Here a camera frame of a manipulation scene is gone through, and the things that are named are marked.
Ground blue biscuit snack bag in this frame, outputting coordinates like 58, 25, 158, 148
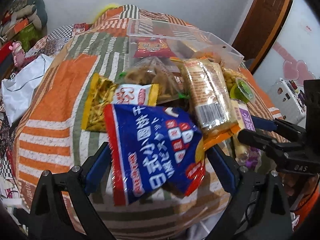
104, 104, 205, 206

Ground long cracker pack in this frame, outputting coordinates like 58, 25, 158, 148
179, 59, 240, 150

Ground yellow object behind bed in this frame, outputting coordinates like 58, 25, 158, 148
93, 3, 120, 23

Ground peanut brittle clear pack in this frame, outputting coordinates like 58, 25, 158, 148
221, 66, 247, 92

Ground red snack packet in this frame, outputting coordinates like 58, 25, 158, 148
133, 37, 176, 58

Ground white decorated wardrobe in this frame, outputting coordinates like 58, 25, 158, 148
253, 0, 319, 127

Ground wooden door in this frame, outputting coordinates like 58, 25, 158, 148
232, 0, 293, 74

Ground purple white snack pack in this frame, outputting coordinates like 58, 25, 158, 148
229, 99, 262, 170

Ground pink plush toy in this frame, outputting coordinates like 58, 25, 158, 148
9, 41, 25, 68

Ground clear plastic storage bin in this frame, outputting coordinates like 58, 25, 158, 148
127, 19, 244, 69

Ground white plastic bag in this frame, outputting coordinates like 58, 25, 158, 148
1, 54, 54, 126

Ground green jelly cup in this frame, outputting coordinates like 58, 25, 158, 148
229, 77, 255, 103

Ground patchwork orange green quilt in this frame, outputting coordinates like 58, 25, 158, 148
10, 4, 291, 240

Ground clear bag brown snacks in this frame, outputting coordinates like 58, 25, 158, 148
118, 56, 187, 105

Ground yellow noodle snack bag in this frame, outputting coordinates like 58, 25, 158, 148
81, 73, 159, 132

